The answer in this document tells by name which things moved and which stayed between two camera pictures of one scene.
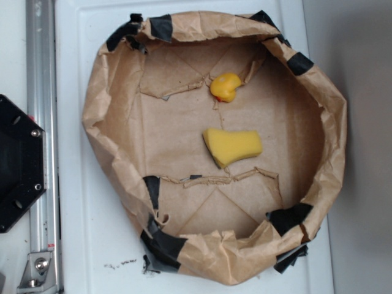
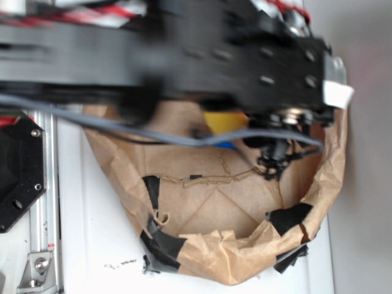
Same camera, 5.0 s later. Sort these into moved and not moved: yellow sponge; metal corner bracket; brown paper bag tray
Moved: yellow sponge
Not moved: brown paper bag tray; metal corner bracket
